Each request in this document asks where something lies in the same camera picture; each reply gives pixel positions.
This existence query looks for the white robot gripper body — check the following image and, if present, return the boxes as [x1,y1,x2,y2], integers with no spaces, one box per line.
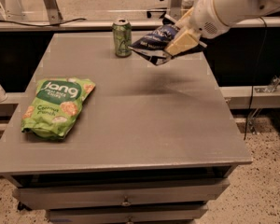
[190,0,231,39]

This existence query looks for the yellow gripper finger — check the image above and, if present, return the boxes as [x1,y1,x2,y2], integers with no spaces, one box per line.
[175,7,193,28]
[164,28,201,56]

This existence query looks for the blue potato chip bag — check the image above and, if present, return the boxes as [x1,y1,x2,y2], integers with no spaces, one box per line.
[129,24,179,66]

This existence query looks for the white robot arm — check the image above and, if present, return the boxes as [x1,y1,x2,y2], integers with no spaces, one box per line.
[165,0,280,56]

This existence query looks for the green soda can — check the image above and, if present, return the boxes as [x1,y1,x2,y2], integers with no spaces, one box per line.
[112,19,132,58]

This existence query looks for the green rice chips bag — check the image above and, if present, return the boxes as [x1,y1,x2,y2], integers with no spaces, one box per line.
[21,77,95,140]

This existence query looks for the upper grey drawer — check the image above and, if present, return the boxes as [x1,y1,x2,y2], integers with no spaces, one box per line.
[13,178,230,210]

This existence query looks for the grey drawer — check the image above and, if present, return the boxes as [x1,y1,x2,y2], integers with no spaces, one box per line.
[13,178,230,210]
[46,204,207,224]

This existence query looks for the lower grey drawer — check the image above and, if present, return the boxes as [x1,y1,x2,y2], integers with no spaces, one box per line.
[46,204,207,224]

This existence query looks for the grey metal bracket centre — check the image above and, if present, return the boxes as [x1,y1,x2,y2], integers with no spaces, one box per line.
[167,0,182,20]

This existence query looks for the grey metal bracket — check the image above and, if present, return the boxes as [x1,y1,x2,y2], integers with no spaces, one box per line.
[43,0,63,24]
[167,0,182,20]

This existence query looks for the black cable on rail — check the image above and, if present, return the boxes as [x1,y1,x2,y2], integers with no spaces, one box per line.
[0,18,87,28]

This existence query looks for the grey metal bracket left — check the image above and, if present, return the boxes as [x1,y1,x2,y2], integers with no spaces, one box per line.
[43,0,63,24]

